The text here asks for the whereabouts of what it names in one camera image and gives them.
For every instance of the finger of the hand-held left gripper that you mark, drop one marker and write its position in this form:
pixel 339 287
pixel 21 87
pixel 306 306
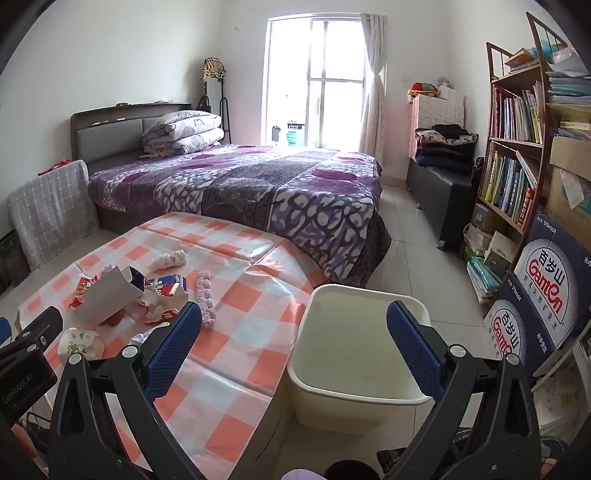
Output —
pixel 3 332

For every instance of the dark bench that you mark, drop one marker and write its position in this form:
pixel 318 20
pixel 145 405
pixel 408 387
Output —
pixel 443 194

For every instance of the blue water carton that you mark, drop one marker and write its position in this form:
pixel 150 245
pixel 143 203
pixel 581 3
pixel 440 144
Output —
pixel 549 281
pixel 512 337

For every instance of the dark board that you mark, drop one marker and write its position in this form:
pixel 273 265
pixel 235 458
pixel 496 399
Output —
pixel 11 263

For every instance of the plaid scarf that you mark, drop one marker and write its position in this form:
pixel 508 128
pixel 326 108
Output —
pixel 213 70

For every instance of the folded white quilt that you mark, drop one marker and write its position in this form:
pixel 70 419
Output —
pixel 184 131

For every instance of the row of upright books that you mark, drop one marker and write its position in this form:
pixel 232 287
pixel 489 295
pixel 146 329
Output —
pixel 505 189
pixel 517 117

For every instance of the orange checked tablecloth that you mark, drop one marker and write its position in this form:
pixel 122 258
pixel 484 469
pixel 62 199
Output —
pixel 240 323

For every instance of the window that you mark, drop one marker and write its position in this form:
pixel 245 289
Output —
pixel 314 83

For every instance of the stack of books and papers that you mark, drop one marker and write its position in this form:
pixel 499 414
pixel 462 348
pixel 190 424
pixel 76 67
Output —
pixel 482 272

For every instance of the stack of loose papers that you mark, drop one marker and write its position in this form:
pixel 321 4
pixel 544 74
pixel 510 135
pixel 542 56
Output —
pixel 568 87

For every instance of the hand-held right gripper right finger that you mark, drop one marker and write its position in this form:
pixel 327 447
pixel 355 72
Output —
pixel 415 350

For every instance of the brown cardboard box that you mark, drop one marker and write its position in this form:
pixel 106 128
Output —
pixel 570 184

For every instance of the crumpled white tissue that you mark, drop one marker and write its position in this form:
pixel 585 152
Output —
pixel 168 259

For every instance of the red snack packet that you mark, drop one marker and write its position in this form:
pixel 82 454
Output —
pixel 82 290

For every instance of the cream plastic bin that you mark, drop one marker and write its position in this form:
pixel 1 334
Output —
pixel 351 341

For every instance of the pile of folded clothes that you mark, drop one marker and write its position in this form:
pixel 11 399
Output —
pixel 445 145

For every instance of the white drawer cabinet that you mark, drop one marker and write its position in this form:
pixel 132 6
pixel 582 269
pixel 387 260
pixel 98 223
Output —
pixel 438 113

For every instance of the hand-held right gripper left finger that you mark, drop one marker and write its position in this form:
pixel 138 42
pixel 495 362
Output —
pixel 173 350

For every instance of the blue and white box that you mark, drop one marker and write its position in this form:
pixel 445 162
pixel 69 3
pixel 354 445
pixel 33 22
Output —
pixel 295 134

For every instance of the grey checked cushion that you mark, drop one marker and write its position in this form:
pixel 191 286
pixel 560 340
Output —
pixel 51 207

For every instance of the black coat stand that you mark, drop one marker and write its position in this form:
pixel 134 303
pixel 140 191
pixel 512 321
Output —
pixel 225 115

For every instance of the white curtain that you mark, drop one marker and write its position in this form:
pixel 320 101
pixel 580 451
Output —
pixel 375 83

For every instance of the red plush toy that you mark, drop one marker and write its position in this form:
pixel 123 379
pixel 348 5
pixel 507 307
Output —
pixel 422 86

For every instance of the orange peel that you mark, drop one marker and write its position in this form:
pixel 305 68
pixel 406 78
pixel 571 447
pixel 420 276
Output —
pixel 114 318

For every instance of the dark bed frame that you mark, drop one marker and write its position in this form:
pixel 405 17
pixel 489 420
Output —
pixel 106 134

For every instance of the wooden bookshelf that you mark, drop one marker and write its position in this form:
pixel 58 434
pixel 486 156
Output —
pixel 540 152

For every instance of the red cloth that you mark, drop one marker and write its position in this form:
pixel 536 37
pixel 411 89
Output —
pixel 55 167

